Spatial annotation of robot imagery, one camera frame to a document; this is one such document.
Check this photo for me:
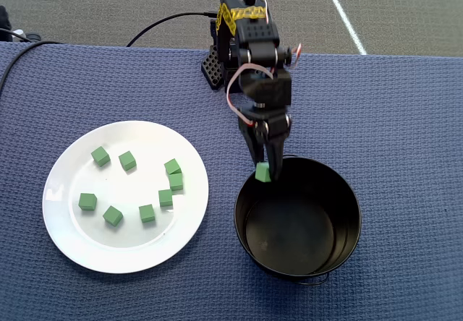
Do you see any black metal bucket container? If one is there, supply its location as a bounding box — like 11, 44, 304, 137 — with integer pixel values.
233, 153, 362, 286

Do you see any blue textured table mat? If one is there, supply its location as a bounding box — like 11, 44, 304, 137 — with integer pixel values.
0, 42, 463, 321

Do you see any black rounded object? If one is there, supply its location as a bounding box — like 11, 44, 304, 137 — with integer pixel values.
0, 5, 12, 42

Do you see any thin black cable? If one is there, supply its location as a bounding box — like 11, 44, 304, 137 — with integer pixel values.
0, 27, 33, 43

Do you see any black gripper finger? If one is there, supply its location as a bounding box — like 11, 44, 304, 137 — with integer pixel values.
237, 119, 265, 167
263, 132, 291, 181

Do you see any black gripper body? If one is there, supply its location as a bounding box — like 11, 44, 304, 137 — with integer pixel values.
237, 105, 292, 142

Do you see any red white servo cable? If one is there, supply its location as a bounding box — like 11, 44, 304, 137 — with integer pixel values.
226, 64, 276, 129

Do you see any white round plate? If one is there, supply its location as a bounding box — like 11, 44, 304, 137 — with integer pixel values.
42, 119, 211, 275

